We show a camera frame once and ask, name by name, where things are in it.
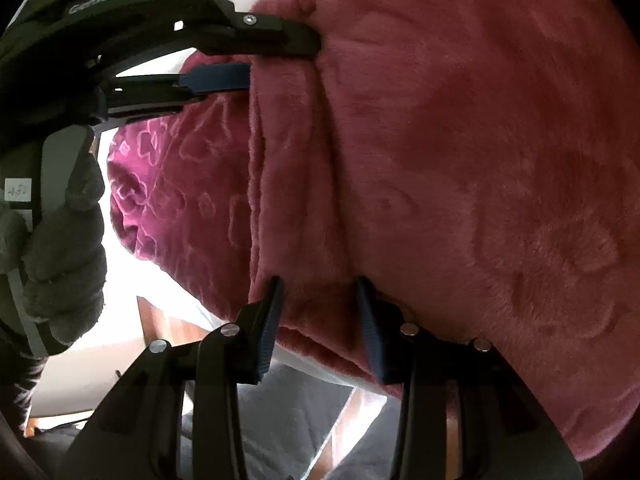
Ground grey trousered leg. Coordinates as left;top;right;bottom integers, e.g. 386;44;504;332
24;358;407;480

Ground grey gloved left hand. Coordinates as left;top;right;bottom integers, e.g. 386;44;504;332
1;153;106;346

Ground magenta fleece pants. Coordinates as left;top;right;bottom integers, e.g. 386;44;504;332
107;0;639;460

